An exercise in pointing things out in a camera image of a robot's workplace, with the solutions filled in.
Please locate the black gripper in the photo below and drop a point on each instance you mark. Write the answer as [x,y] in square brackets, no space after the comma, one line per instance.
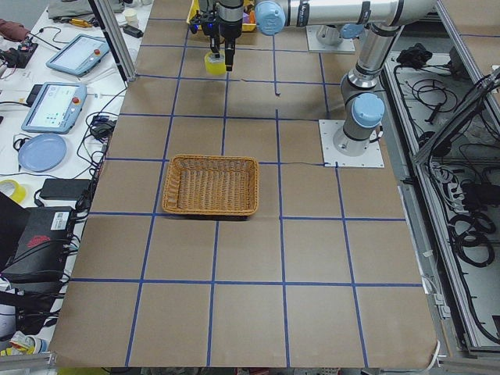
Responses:
[230,26]

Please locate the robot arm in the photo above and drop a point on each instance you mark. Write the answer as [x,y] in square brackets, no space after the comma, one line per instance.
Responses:
[224,19]

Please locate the spare yellow tape roll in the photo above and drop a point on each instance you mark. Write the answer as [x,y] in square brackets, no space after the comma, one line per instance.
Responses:
[13,190]

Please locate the black power adapter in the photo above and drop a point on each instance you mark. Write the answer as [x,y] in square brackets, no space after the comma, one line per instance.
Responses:
[132,31]

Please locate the brown wicker basket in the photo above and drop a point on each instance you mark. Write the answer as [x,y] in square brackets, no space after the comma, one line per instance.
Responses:
[211,185]

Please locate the upper teach pendant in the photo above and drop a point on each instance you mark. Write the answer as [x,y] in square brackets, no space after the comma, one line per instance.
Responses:
[80,56]

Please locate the teach pendant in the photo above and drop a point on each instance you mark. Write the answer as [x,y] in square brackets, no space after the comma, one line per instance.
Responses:
[56,108]
[80,56]

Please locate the grey cloth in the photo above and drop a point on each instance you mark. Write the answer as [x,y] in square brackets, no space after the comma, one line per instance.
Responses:
[68,9]

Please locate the lower teach pendant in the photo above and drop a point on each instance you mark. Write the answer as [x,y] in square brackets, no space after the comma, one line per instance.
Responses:
[56,108]

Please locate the blue plate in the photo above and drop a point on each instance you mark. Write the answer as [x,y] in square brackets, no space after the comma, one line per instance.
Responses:
[42,153]

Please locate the black power brick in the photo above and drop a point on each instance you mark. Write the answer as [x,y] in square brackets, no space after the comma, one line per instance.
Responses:
[63,189]

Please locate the black computer box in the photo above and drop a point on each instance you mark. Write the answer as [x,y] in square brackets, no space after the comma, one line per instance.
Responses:
[35,242]

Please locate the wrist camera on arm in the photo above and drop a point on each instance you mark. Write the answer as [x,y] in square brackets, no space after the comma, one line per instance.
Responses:
[204,21]

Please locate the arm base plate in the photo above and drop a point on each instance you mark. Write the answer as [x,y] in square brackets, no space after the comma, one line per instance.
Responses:
[326,39]
[341,151]

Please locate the aluminium frame post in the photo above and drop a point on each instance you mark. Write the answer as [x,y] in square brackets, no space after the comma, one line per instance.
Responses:
[113,35]

